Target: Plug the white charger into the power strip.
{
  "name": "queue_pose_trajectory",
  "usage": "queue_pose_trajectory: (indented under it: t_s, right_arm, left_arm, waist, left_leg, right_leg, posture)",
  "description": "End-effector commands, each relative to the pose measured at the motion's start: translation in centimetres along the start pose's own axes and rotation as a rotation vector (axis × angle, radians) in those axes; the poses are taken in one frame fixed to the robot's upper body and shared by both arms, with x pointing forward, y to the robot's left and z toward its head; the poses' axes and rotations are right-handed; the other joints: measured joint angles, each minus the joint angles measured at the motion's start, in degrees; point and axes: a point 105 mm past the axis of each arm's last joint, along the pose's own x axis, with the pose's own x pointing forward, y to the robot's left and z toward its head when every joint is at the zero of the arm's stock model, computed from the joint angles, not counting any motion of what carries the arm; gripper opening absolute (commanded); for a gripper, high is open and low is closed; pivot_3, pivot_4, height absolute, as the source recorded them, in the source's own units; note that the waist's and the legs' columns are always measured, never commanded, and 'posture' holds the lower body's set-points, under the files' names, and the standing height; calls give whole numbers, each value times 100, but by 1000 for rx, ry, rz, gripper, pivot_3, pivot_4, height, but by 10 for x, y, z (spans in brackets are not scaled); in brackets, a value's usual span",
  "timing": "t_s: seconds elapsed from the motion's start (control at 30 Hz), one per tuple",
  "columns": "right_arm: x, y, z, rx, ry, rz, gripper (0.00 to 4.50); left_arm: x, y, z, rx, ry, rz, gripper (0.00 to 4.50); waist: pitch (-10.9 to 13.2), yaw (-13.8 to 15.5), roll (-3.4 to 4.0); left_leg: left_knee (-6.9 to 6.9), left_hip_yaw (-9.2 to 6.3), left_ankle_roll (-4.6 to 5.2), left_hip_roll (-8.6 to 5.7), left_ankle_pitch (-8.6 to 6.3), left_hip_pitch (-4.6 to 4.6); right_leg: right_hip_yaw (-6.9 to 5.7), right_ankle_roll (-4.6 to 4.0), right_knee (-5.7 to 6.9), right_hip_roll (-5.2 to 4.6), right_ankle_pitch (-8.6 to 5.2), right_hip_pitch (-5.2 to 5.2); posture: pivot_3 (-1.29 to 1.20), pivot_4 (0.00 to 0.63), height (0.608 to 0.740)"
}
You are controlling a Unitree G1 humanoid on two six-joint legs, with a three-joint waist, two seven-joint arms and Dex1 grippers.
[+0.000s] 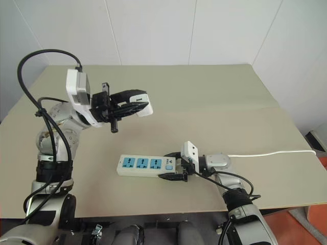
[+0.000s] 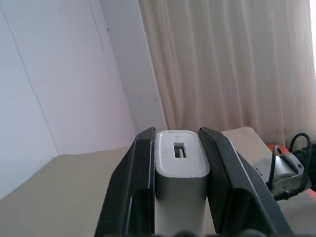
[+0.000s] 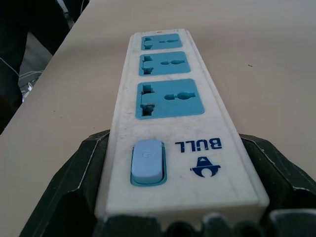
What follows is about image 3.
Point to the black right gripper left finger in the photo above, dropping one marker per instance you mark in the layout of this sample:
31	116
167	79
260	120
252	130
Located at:
69	177

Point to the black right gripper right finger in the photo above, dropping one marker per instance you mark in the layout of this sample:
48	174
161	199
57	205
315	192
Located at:
279	168

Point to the white blue power strip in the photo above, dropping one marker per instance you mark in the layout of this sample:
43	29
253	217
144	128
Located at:
172	118

